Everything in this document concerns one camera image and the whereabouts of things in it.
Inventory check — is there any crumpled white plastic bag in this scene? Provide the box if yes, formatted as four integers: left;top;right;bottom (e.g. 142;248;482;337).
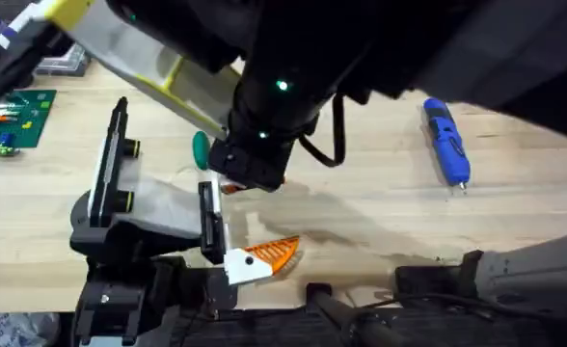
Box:
0;311;62;347

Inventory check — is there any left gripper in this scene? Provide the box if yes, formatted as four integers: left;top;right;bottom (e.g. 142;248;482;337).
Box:
69;158;301;287

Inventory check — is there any green board with toy blocks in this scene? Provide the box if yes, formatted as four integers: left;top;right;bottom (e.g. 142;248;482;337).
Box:
0;89;58;158

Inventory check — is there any black cable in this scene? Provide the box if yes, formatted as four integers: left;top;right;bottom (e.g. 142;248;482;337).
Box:
298;93;347;169
360;291;567;323

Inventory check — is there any teal green toy vegetable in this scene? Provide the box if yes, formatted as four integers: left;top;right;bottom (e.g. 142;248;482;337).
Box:
191;130;211;172

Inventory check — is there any clear plastic parts box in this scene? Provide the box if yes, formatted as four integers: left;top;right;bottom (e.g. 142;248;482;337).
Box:
35;42;92;78

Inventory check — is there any blue electric screwdriver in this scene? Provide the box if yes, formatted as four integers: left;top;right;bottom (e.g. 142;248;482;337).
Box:
421;97;472;194

